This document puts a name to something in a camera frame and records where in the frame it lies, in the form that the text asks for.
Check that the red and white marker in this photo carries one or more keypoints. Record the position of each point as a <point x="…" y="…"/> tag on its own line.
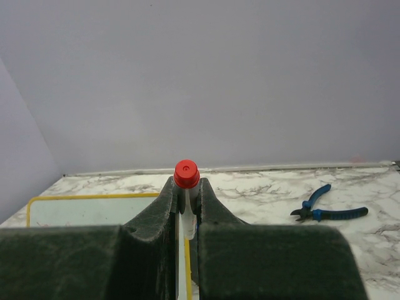
<point x="186" y="178"/>

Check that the blue handled pliers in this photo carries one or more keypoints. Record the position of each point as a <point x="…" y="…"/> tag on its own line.
<point x="307" y="211"/>

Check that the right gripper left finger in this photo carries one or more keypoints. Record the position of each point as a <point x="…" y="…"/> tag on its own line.
<point x="136" y="260"/>

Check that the yellow framed whiteboard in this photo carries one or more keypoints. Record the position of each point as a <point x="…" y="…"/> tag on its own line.
<point x="100" y="210"/>

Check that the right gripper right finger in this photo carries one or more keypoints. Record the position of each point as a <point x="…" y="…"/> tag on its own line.
<point x="238" y="260"/>

